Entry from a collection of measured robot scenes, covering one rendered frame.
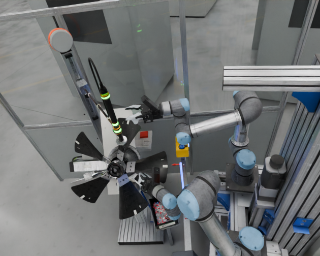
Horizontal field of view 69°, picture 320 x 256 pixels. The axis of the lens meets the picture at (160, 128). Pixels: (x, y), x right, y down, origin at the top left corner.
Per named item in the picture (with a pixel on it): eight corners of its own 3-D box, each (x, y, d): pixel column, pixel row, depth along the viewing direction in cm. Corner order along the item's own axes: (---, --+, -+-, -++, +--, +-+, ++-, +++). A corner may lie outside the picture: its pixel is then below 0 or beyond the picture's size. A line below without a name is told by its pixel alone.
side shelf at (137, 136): (117, 134, 240) (117, 132, 238) (152, 132, 236) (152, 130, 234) (113, 153, 223) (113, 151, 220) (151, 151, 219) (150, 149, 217)
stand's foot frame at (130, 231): (127, 191, 287) (125, 187, 281) (164, 189, 282) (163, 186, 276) (119, 245, 243) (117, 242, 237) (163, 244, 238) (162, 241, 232)
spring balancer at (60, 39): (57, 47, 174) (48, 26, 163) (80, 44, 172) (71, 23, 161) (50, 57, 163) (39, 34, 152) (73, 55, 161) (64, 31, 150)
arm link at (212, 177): (215, 157, 106) (183, 182, 148) (200, 172, 101) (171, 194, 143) (234, 176, 103) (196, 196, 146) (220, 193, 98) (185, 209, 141)
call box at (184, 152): (176, 144, 202) (175, 135, 195) (188, 143, 201) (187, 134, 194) (177, 158, 191) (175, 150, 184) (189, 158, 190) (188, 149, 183)
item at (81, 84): (78, 90, 185) (74, 81, 179) (86, 86, 187) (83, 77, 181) (82, 95, 178) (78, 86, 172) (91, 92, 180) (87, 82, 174)
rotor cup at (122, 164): (107, 160, 172) (100, 164, 159) (125, 153, 170) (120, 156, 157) (115, 178, 172) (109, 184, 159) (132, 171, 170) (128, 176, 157)
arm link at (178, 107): (190, 114, 134) (189, 102, 128) (171, 118, 134) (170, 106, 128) (187, 105, 139) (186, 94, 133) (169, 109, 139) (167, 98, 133)
